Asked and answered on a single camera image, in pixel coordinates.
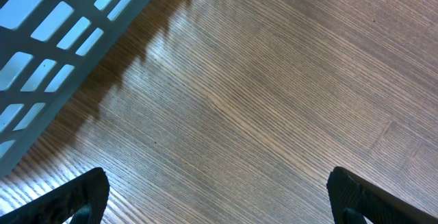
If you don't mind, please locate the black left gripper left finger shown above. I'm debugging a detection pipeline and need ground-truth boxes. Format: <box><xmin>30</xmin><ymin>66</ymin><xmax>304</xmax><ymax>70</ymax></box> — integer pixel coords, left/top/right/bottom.
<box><xmin>1</xmin><ymin>167</ymin><xmax>110</xmax><ymax>224</ymax></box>

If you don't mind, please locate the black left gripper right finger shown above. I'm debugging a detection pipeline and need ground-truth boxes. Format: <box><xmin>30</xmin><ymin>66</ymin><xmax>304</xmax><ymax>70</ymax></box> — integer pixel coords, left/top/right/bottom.
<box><xmin>326</xmin><ymin>166</ymin><xmax>437</xmax><ymax>224</ymax></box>

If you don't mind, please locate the grey plastic mesh basket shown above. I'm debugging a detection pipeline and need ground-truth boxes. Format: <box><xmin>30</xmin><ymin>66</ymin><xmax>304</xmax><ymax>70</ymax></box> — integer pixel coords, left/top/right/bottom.
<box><xmin>1</xmin><ymin>0</ymin><xmax>150</xmax><ymax>175</ymax></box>

